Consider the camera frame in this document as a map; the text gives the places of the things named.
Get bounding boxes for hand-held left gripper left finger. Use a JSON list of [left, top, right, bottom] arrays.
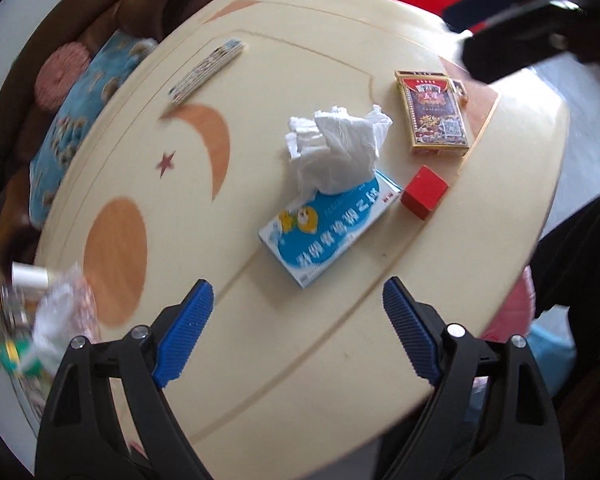
[[36, 279, 216, 480]]

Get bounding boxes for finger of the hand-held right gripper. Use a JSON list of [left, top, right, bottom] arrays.
[[440, 0, 532, 34], [460, 0, 582, 85]]

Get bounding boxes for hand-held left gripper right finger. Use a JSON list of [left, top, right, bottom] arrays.
[[382, 276, 565, 480]]

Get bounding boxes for pink lined trash bin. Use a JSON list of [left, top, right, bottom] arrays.
[[479, 264, 539, 352]]

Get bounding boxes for white tissue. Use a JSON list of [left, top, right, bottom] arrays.
[[284, 104, 394, 196]]

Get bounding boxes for red gold card box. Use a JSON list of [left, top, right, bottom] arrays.
[[393, 70, 470, 157]]

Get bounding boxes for clear bag of peanuts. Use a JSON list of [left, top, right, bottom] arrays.
[[29, 266, 102, 377]]

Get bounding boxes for blue white cartoon box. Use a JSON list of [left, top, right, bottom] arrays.
[[258, 169, 403, 289]]

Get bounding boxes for red block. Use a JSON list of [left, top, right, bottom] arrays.
[[399, 164, 450, 221]]

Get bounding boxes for light blue object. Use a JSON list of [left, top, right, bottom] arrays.
[[529, 324, 577, 397]]

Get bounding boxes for white cup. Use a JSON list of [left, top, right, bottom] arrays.
[[10, 262, 49, 289]]

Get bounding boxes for green yellow bottle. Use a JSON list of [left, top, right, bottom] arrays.
[[0, 339, 42, 377]]

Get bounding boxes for glass bottle copper lid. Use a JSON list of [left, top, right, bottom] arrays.
[[0, 279, 32, 332]]

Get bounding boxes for person's dark trouser leg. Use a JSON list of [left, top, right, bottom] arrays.
[[529, 192, 600, 322]]

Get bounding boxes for blue patterned cushion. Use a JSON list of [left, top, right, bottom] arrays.
[[27, 29, 157, 229]]

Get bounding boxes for grey remote control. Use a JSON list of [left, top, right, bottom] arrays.
[[167, 37, 249, 106]]

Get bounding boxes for pink round cushion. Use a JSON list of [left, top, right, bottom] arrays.
[[34, 42, 92, 109]]

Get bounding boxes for brown leather sofa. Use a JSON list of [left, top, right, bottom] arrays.
[[0, 0, 237, 273]]

